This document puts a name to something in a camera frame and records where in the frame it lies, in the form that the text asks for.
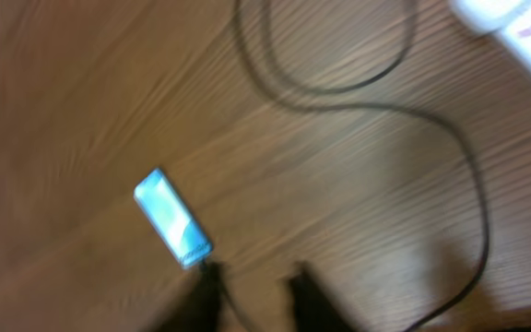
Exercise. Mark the white power extension strip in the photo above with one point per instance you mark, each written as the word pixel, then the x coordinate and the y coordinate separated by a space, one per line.
pixel 506 21

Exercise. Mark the Samsung Galaxy smartphone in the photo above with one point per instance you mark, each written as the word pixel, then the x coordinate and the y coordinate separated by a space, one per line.
pixel 172 220

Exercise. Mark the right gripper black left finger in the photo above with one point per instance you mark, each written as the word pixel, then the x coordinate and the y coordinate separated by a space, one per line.
pixel 199 310

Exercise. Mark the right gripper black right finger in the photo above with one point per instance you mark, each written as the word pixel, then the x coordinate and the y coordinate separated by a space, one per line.
pixel 312 309

